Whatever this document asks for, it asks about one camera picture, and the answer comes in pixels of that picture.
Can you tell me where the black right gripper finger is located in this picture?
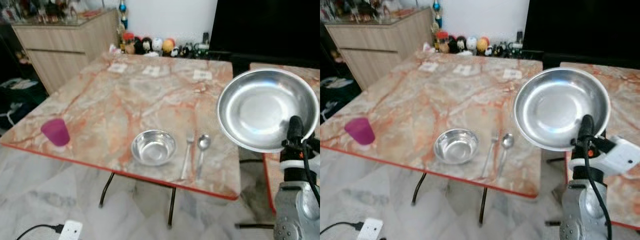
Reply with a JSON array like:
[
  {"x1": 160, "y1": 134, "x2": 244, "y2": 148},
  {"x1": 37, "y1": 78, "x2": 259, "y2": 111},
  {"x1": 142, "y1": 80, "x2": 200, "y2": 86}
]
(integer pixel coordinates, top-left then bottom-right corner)
[
  {"x1": 287, "y1": 116, "x2": 305, "y2": 143},
  {"x1": 577, "y1": 115, "x2": 596, "y2": 145}
]

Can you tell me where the large steel plate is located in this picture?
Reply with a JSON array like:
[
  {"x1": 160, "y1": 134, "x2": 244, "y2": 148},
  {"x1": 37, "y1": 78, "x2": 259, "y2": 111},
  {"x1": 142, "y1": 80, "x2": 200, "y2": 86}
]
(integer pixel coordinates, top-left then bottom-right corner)
[
  {"x1": 216, "y1": 68, "x2": 320, "y2": 154},
  {"x1": 513, "y1": 67, "x2": 612, "y2": 152}
]

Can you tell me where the purple plastic cup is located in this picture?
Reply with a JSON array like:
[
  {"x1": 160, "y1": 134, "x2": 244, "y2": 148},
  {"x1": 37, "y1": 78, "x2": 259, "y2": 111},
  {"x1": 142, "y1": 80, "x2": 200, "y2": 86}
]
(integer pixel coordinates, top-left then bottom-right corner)
[
  {"x1": 344, "y1": 117, "x2": 376, "y2": 146},
  {"x1": 41, "y1": 118, "x2": 71, "y2": 148}
]

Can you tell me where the steel spoon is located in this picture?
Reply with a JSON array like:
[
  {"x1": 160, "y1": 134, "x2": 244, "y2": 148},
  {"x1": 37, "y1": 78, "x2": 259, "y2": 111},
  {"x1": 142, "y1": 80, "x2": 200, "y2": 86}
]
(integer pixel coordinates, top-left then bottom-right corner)
[
  {"x1": 195, "y1": 134, "x2": 212, "y2": 181},
  {"x1": 497, "y1": 133, "x2": 515, "y2": 180}
]

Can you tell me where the steel fork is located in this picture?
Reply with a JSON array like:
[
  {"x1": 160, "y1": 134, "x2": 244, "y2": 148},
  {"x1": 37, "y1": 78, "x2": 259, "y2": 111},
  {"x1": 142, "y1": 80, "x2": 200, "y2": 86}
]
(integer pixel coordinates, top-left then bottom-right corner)
[
  {"x1": 180, "y1": 131, "x2": 196, "y2": 181},
  {"x1": 481, "y1": 131, "x2": 501, "y2": 179}
]

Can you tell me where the black television screen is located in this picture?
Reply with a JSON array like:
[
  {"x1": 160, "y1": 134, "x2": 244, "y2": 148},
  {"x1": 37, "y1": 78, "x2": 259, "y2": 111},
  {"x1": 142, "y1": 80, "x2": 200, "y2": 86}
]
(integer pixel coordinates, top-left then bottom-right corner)
[
  {"x1": 522, "y1": 0, "x2": 640, "y2": 67},
  {"x1": 209, "y1": 0, "x2": 321, "y2": 64}
]

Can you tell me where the light wooden cabinet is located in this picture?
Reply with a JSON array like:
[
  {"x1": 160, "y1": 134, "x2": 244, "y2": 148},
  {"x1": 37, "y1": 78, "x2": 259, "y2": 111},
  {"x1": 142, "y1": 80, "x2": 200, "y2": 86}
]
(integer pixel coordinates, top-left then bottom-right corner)
[
  {"x1": 324, "y1": 7, "x2": 435, "y2": 91},
  {"x1": 11, "y1": 9, "x2": 121, "y2": 95}
]

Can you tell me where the small steel bowl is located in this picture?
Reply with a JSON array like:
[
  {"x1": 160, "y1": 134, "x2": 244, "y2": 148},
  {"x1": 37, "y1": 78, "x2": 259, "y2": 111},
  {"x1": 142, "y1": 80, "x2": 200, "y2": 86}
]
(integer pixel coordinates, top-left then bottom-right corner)
[
  {"x1": 433, "y1": 128, "x2": 479, "y2": 165},
  {"x1": 131, "y1": 129, "x2": 177, "y2": 167}
]

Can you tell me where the black round figurine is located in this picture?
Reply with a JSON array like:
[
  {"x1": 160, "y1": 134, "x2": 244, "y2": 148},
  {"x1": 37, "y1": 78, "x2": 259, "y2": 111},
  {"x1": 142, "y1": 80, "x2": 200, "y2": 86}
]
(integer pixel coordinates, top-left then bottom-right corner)
[
  {"x1": 448, "y1": 35, "x2": 466, "y2": 53},
  {"x1": 135, "y1": 36, "x2": 153, "y2": 55}
]

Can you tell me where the red hat figurine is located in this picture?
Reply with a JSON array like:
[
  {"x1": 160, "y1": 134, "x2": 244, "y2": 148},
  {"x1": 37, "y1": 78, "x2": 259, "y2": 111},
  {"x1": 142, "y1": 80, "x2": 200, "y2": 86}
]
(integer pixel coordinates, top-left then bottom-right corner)
[
  {"x1": 121, "y1": 32, "x2": 137, "y2": 55},
  {"x1": 435, "y1": 31, "x2": 450, "y2": 53}
]

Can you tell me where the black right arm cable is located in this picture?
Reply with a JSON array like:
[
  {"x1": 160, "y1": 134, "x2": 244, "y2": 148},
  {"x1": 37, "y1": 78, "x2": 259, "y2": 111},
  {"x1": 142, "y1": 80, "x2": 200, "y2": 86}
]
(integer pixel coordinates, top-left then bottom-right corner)
[
  {"x1": 299, "y1": 142, "x2": 321, "y2": 207},
  {"x1": 580, "y1": 145, "x2": 614, "y2": 240}
]

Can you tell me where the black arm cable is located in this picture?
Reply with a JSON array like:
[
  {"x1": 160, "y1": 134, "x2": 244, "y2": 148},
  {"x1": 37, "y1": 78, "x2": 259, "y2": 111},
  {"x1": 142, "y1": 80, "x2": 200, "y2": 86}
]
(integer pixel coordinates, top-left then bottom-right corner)
[
  {"x1": 580, "y1": 145, "x2": 614, "y2": 240},
  {"x1": 299, "y1": 142, "x2": 321, "y2": 207},
  {"x1": 15, "y1": 223, "x2": 66, "y2": 240},
  {"x1": 320, "y1": 221, "x2": 365, "y2": 240}
]

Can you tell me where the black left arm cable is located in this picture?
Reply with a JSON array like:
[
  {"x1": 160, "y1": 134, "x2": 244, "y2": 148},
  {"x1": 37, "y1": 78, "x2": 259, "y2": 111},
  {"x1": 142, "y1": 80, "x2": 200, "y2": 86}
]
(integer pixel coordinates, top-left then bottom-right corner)
[
  {"x1": 320, "y1": 221, "x2": 365, "y2": 240},
  {"x1": 15, "y1": 223, "x2": 66, "y2": 240}
]

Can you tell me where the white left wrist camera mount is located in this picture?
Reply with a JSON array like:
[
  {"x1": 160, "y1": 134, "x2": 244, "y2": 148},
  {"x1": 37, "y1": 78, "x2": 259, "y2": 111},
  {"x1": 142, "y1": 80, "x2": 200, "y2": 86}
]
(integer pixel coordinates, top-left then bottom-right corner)
[
  {"x1": 57, "y1": 220, "x2": 83, "y2": 240},
  {"x1": 356, "y1": 217, "x2": 384, "y2": 240}
]

